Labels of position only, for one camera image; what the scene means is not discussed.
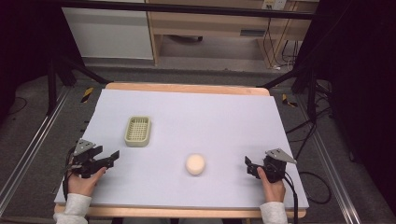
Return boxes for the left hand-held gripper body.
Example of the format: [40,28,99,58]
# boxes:
[68,138,106,179]

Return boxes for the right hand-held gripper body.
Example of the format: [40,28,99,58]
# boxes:
[255,147,298,184]

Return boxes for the round cream soap bar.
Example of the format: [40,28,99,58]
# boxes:
[185,153,206,176]

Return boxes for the person's right hand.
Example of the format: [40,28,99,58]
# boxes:
[256,166,287,203]

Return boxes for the person's left hand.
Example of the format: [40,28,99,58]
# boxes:
[66,166,108,198]

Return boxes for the yellow black floor tape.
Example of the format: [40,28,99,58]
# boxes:
[281,93,299,108]
[80,86,94,104]

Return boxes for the white table sheet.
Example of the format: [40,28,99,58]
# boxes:
[53,89,310,210]

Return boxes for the black metal stand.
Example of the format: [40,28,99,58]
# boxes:
[46,55,112,117]
[255,65,319,123]

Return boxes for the wooden table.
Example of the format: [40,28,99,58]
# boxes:
[53,81,308,219]

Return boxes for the white cabinet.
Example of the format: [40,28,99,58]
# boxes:
[61,7,155,61]

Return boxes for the dark curtain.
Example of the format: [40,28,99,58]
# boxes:
[0,0,86,123]
[293,0,396,217]

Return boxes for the light wooden desk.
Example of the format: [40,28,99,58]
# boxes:
[145,0,319,68]

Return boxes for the white power strip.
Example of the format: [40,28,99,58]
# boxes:
[262,0,288,11]

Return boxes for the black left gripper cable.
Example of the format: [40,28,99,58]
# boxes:
[62,146,77,202]

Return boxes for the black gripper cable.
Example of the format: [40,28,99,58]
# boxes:
[279,170,300,224]
[62,146,77,202]

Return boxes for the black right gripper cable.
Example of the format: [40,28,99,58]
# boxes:
[279,170,300,224]

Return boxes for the black floor cables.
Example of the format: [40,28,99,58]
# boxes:
[285,81,333,205]

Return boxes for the metal floor rail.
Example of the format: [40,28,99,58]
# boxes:
[0,86,72,217]
[297,94,362,224]

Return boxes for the black desk cables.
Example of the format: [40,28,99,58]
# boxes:
[262,17,301,71]

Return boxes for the black horizontal frame bar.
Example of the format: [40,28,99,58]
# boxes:
[55,0,316,21]

